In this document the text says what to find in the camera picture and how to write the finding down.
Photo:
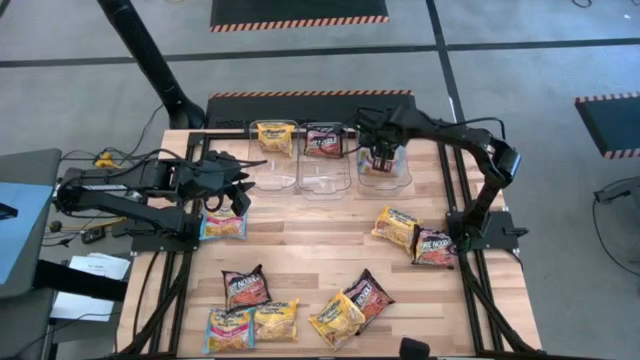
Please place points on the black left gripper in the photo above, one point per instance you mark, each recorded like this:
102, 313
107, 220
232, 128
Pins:
207, 177

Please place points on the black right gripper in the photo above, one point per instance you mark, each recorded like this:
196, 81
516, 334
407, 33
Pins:
385, 125

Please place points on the blue Maruchan ramen pack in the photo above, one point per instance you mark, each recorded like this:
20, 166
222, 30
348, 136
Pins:
366, 165
222, 227
227, 332

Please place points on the black Fire Noodle pack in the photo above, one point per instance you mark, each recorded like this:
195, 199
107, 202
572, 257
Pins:
372, 297
434, 248
245, 290
325, 142

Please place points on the yellow Maruchan ramen pack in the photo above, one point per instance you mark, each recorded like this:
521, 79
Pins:
275, 137
337, 320
395, 227
276, 322

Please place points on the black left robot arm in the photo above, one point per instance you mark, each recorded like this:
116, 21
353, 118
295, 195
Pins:
110, 200

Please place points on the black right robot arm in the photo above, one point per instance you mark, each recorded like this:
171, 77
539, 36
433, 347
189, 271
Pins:
450, 132

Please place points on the clear plastic bin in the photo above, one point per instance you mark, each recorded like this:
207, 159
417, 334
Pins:
385, 182
324, 175
270, 172

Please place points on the black mat with striped edge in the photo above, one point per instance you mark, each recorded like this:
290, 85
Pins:
610, 125
300, 107
300, 10

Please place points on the white paper sheet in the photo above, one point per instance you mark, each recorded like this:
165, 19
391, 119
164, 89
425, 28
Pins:
80, 307
100, 265

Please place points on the black desk support bar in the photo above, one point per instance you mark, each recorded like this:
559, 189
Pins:
80, 280

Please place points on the blue-grey desk top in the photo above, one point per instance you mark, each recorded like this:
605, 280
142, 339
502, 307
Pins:
25, 240

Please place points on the small black desk item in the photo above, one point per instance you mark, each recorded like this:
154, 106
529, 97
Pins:
6, 211

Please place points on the dark grey stand base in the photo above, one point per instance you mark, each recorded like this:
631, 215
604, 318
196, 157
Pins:
620, 190

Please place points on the grey cabinet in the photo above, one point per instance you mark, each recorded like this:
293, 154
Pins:
20, 325

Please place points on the black padded stand post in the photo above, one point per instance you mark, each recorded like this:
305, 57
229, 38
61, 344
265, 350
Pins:
145, 55

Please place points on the black aluminium extrusion frame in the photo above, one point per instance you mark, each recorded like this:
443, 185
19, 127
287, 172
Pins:
475, 310

